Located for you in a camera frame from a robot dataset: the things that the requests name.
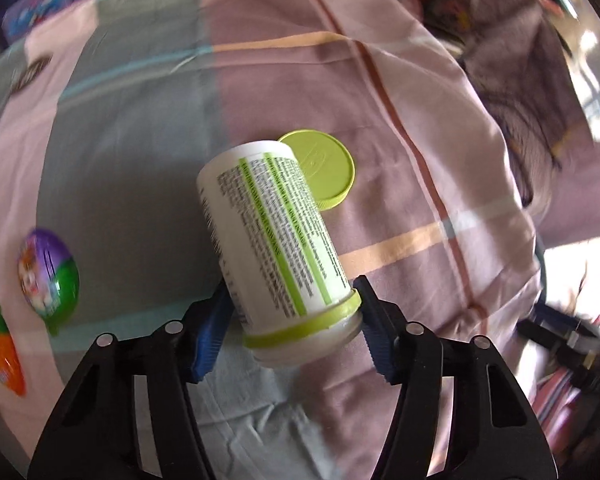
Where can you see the brown fuzzy cloth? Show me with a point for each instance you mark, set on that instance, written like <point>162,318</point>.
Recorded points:
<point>520,85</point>

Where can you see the white bottle green label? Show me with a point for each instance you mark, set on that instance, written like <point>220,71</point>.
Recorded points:
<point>270,240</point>

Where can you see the blue toy box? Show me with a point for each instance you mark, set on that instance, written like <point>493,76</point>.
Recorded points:
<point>30,10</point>

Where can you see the purple green egg toy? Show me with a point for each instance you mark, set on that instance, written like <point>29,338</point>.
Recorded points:
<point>45,275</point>

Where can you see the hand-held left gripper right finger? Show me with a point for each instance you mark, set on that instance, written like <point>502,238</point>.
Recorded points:
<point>380,347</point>

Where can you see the green plastic lid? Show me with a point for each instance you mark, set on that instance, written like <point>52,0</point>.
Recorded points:
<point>325,170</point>

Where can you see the pink checked bedsheet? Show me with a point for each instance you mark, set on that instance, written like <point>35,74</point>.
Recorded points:
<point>130,135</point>

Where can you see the pink striped cloth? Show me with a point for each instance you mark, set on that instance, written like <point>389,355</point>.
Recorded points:
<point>555,400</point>

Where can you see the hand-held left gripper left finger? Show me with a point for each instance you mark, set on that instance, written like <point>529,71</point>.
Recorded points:
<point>210,340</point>

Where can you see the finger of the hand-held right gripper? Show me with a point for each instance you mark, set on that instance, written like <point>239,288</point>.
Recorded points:
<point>542,332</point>

